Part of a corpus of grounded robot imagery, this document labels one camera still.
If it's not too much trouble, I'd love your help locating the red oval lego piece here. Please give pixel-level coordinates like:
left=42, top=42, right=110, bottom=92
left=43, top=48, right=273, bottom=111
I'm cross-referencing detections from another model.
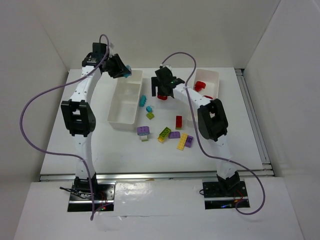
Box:
left=157, top=94, right=168, bottom=101

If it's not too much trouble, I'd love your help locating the long cyan lego brick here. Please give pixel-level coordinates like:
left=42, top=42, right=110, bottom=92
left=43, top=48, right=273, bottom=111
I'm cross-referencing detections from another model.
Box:
left=139, top=94, right=147, bottom=107

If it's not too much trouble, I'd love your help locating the small cyan lego brick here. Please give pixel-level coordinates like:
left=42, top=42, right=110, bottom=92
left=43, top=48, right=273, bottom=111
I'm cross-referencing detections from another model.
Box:
left=146, top=106, right=153, bottom=113

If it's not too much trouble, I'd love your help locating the cyan patterned lego piece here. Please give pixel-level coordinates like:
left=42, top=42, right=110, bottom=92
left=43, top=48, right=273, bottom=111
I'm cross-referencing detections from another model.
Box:
left=123, top=65, right=132, bottom=78

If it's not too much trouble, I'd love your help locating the small lime green lego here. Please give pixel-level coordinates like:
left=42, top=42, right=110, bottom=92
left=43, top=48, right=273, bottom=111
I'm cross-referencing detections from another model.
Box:
left=146, top=112, right=155, bottom=120

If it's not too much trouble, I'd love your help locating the small red square lego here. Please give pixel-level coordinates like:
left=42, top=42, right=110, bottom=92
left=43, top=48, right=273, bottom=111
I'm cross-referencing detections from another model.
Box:
left=194, top=81, right=203, bottom=92

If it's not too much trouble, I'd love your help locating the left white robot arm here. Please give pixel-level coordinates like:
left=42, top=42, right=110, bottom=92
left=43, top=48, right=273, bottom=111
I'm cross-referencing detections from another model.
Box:
left=60, top=42, right=131, bottom=194

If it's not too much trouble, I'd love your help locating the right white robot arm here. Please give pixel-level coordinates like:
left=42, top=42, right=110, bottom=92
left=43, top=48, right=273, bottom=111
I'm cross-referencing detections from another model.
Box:
left=151, top=66, right=240, bottom=194

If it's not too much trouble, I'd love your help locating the red slope lego brick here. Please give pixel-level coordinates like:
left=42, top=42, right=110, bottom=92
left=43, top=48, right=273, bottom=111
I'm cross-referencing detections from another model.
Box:
left=197, top=81, right=206, bottom=89

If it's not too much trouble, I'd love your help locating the red tall lego brick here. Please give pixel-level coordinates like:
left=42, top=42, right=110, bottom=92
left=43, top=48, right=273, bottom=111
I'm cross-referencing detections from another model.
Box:
left=175, top=115, right=183, bottom=130

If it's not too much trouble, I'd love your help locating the left white divided container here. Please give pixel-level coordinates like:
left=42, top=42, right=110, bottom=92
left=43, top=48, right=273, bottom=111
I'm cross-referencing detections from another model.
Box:
left=107, top=70, right=143, bottom=131

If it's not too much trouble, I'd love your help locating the white divided container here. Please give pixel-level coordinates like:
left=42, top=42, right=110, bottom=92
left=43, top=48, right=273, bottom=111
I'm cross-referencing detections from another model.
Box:
left=187, top=69, right=220, bottom=128
left=107, top=70, right=143, bottom=131

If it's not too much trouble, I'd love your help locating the right white divided container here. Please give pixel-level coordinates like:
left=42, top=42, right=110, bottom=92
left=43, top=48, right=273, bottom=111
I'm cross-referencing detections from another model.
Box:
left=187, top=69, right=220, bottom=128

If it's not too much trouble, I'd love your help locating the purple rounded lego block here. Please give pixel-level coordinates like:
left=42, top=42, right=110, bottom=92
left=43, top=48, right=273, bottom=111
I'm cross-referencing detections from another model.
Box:
left=136, top=126, right=150, bottom=142

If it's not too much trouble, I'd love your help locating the green lego on yellow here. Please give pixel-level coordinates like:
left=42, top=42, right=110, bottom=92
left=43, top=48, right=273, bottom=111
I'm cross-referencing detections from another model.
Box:
left=157, top=127, right=172, bottom=143

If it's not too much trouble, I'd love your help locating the purple flat lego plate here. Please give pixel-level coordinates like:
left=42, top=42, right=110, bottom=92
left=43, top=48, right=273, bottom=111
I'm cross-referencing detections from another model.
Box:
left=168, top=131, right=181, bottom=139

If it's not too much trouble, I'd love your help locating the yellow long lego plate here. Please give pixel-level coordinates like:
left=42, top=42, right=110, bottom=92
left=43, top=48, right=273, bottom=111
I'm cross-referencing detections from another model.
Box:
left=176, top=133, right=188, bottom=151

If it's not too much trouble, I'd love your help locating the purple square lego brick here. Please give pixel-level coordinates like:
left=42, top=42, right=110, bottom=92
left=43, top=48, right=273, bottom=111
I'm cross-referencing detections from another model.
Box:
left=184, top=135, right=194, bottom=148

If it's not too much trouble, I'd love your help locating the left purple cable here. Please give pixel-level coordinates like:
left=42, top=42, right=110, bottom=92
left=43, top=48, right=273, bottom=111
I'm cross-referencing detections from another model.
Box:
left=19, top=34, right=111, bottom=221

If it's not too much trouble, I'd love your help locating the purple cable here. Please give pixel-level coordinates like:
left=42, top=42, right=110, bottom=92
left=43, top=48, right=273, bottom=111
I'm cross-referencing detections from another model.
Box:
left=19, top=34, right=111, bottom=221
left=161, top=51, right=266, bottom=216

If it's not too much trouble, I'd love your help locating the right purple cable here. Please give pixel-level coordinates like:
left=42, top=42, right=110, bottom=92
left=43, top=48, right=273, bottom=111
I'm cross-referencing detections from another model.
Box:
left=161, top=51, right=266, bottom=216

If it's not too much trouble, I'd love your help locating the aluminium right side rail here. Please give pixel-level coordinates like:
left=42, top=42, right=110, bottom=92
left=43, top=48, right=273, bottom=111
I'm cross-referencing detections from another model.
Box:
left=234, top=68, right=273, bottom=171

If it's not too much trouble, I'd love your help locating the aluminium rail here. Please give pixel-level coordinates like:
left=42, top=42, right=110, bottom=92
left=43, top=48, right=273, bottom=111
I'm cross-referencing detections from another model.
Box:
left=234, top=68, right=273, bottom=171
left=39, top=169, right=276, bottom=182

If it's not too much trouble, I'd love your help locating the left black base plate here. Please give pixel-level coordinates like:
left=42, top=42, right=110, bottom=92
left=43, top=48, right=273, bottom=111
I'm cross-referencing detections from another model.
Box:
left=67, top=182, right=116, bottom=213

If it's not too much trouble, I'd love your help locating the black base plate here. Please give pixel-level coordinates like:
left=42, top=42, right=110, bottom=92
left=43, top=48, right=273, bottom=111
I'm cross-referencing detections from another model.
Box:
left=67, top=182, right=116, bottom=213
left=199, top=181, right=250, bottom=210

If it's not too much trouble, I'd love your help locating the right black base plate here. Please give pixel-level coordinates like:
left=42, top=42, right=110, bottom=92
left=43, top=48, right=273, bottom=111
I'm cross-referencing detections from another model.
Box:
left=199, top=181, right=250, bottom=210

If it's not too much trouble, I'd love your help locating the aluminium front rail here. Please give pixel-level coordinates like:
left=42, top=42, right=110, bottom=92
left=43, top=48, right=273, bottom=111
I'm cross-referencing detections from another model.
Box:
left=39, top=169, right=276, bottom=182

